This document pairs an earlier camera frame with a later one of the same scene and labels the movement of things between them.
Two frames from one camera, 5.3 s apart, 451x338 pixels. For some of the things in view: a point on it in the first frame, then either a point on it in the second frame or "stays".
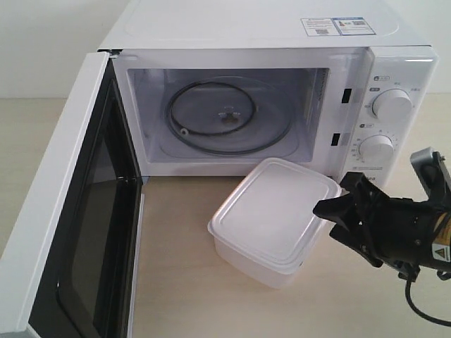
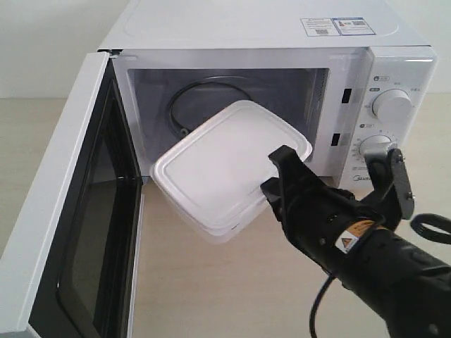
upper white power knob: (392, 104) stays
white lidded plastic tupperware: (266, 226) to (209, 183)
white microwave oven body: (347, 86) stays
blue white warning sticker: (322, 27) stays
